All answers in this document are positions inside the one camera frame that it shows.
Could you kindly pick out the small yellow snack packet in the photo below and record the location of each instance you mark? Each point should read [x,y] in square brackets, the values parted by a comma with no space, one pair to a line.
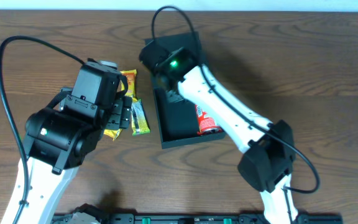
[113,134]

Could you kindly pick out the green yellow snack bar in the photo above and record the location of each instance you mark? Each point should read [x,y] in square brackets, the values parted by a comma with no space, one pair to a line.
[139,121]

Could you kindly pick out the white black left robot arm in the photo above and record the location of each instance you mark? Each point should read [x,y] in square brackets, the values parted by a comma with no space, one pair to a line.
[57,139]

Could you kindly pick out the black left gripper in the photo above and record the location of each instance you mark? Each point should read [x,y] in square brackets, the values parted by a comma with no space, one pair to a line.
[120,113]

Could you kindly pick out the orange yellow snack packet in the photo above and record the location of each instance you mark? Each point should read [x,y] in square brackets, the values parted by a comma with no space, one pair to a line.
[130,75]

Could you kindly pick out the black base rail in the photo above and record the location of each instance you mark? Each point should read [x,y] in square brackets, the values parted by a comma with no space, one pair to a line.
[127,218]

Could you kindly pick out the red soda can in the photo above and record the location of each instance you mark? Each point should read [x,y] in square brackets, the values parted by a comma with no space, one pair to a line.
[206,123]

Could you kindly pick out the black gift box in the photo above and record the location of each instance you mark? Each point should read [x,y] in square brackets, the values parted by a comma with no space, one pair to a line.
[177,121]

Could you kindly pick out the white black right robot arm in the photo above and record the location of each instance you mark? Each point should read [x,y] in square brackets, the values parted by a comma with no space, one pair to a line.
[267,149]

